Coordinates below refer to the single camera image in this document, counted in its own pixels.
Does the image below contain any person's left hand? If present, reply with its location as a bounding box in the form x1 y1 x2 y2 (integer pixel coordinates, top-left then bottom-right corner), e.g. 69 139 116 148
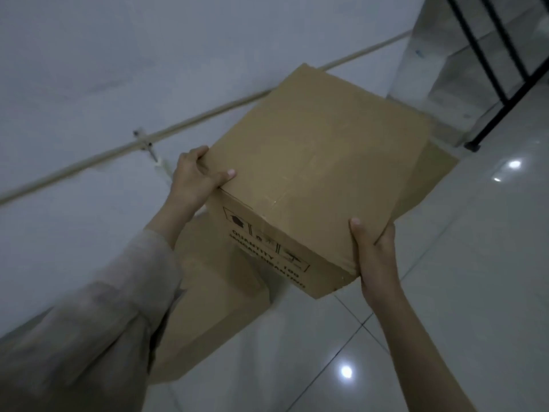
170 145 238 220

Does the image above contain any beige wall pipe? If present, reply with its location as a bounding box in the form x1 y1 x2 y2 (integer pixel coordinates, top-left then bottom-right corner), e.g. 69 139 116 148
0 31 410 206

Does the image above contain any white stone staircase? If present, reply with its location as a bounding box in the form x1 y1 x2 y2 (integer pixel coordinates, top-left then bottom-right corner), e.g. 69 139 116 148
387 0 522 147

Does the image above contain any large plain cardboard box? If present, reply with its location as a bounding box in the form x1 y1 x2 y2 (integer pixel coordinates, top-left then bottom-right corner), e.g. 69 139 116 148
149 140 460 385

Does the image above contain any metal pipe clamp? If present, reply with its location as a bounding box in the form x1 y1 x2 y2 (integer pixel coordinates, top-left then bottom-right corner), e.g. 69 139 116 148
132 130 172 181

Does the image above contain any brown printed cardboard box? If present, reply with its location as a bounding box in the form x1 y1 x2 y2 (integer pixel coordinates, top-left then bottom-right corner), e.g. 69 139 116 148
205 63 431 300

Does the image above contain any black metal rack frame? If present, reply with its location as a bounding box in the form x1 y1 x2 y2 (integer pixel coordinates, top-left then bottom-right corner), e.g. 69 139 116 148
444 0 549 151

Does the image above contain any person's right forearm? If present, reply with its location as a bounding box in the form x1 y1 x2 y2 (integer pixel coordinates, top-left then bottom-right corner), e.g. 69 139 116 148
360 279 478 412

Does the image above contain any person's left forearm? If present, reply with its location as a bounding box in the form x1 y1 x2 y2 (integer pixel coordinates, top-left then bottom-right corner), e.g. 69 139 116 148
0 197 207 412

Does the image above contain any person's right hand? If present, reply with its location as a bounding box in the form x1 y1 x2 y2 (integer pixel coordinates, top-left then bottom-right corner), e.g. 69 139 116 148
349 217 402 298

